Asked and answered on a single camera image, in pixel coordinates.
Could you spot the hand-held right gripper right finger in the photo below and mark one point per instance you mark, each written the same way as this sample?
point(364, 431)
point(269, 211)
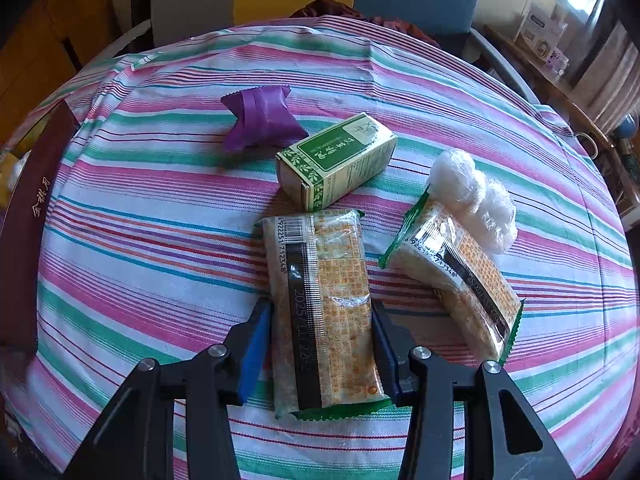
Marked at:
point(389, 360)

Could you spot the white plastic bag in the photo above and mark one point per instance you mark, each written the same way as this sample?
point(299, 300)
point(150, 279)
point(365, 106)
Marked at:
point(480, 195)

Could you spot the blue cup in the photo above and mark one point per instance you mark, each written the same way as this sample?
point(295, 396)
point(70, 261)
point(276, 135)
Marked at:
point(627, 127)

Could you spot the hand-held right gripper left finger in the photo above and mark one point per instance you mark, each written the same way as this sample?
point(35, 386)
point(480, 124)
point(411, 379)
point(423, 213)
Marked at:
point(252, 355)

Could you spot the purple snack packet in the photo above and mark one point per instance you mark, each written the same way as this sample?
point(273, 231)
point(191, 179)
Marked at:
point(262, 117)

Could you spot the grey cabinet panel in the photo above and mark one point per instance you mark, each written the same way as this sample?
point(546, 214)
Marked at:
point(195, 0)

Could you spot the white cardboard box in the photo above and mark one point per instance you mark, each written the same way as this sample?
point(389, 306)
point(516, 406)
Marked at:
point(542, 27)

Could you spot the maroon cloth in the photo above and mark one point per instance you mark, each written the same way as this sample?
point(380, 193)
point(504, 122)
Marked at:
point(330, 10)

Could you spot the cracker packet with green ends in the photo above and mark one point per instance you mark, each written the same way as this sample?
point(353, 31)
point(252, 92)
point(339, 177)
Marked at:
point(465, 270)

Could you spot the wooden desk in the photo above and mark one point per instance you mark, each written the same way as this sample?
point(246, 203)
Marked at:
point(555, 85)

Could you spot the cracker packet with black strip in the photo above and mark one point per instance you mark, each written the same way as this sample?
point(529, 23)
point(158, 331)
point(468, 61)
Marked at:
point(330, 285)

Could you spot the striped bedsheet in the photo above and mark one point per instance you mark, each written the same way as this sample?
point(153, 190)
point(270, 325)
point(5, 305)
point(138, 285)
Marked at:
point(150, 240)

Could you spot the pale curtain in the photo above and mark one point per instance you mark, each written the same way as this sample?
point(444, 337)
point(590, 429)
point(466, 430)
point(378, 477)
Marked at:
point(610, 75)

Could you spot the green and cream carton box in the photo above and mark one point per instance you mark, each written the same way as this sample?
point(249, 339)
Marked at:
point(337, 160)

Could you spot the orange wooden cabinet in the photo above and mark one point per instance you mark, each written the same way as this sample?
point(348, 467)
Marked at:
point(50, 35)

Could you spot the dark red gift box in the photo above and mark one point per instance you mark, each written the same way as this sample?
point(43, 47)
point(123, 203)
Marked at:
point(37, 210)

